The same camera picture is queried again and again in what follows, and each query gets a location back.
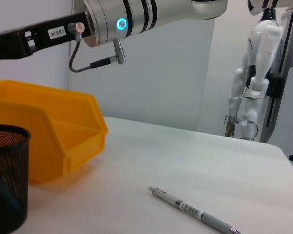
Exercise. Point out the silver ballpoint pen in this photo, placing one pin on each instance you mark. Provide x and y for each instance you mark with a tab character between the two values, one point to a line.
197	212

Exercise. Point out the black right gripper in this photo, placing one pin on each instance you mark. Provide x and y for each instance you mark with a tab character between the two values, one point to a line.
63	31

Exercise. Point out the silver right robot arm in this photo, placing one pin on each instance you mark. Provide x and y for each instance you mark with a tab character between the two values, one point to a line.
149	17

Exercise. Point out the white humanoid robot arm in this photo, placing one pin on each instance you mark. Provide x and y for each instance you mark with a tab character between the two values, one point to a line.
261	61

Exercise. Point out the yellow plastic bin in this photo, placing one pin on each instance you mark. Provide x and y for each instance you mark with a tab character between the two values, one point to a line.
63	109

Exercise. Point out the black mesh pen holder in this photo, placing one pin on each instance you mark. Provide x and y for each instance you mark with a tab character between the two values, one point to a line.
12	158

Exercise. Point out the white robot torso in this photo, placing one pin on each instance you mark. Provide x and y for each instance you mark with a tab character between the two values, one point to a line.
288	73

